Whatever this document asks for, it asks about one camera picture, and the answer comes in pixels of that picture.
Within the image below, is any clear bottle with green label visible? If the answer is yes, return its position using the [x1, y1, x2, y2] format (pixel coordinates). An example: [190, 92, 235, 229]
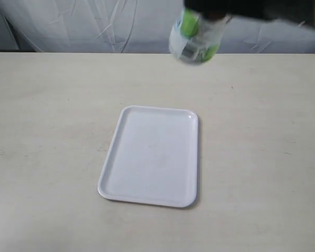
[169, 8, 232, 65]

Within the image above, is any white rectangular plastic tray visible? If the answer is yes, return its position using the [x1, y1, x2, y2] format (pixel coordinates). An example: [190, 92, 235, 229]
[97, 106, 199, 208]

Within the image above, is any white wrinkled backdrop cloth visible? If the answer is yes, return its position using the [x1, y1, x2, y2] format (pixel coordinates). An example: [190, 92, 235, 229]
[0, 1, 315, 54]

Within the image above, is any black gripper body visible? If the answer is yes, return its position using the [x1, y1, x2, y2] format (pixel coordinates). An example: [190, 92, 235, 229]
[183, 0, 315, 28]

